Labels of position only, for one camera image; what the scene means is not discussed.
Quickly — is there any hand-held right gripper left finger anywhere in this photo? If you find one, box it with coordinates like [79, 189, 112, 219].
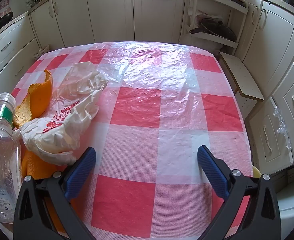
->
[13, 146, 97, 240]

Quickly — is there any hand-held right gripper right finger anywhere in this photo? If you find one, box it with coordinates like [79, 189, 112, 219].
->
[197, 145, 282, 240]

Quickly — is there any white plastic bag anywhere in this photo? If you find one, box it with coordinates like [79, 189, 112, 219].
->
[19, 61, 109, 166]

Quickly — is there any clear plastic bottle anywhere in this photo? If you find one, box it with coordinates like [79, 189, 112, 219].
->
[0, 92, 23, 224]

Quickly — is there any large orange peel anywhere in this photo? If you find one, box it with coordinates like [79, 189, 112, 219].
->
[13, 69, 53, 129]

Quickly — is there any pale yellow round object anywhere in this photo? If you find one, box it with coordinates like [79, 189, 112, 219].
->
[251, 165, 263, 179]

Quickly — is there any table with checkered cloth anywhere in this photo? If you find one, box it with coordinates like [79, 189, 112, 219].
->
[10, 41, 254, 240]

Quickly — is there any white wooden stool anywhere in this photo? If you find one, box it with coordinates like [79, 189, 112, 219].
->
[218, 51, 265, 115]

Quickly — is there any floral wastebasket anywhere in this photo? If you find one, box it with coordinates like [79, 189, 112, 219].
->
[32, 44, 50, 61]

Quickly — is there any white two-drawer base cabinet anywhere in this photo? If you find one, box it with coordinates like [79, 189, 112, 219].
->
[0, 11, 43, 98]

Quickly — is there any black pan with glass lid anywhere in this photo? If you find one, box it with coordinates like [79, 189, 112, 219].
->
[188, 17, 238, 43]

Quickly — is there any white three-drawer base cabinet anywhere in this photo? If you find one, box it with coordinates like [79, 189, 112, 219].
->
[233, 0, 294, 165]

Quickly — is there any white plastic shelf rack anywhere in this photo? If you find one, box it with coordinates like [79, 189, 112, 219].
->
[178, 0, 249, 55]

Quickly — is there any white sink base cabinet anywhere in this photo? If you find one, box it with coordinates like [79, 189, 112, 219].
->
[29, 0, 190, 53]

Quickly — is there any black wok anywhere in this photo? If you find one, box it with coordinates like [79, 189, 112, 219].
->
[0, 11, 13, 29]

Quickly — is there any clear plastic bag on handle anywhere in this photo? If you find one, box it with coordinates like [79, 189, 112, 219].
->
[273, 105, 293, 150]

